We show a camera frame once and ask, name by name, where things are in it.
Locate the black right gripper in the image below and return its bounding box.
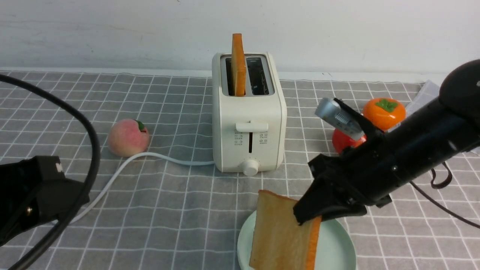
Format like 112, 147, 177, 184
293, 141, 394, 225

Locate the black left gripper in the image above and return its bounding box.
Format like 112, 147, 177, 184
0, 156, 83, 245

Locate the toast slice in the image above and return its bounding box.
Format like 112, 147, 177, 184
249, 190, 322, 270
231, 33, 247, 97

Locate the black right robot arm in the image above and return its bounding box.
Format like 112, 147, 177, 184
293, 60, 480, 225

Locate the light green round plate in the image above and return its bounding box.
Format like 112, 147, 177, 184
237, 211, 357, 270

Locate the red apple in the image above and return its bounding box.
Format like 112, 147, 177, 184
331, 129, 366, 154

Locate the white two-slot toaster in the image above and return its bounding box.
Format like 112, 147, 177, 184
211, 52, 287, 176

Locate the pink peach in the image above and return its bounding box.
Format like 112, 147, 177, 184
107, 118, 150, 158

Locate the orange persimmon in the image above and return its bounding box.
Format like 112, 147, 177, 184
362, 98, 407, 132

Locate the grey checked tablecloth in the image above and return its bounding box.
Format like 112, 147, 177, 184
3, 71, 479, 270

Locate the white toaster power cord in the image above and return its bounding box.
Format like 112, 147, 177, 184
51, 152, 215, 225

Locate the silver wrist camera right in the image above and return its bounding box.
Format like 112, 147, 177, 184
315, 97, 365, 141

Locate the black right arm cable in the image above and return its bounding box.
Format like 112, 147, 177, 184
409, 162, 480, 229

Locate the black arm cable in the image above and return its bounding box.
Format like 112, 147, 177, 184
0, 73, 101, 270
409, 162, 480, 229

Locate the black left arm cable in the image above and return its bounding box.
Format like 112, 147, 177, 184
0, 73, 101, 270

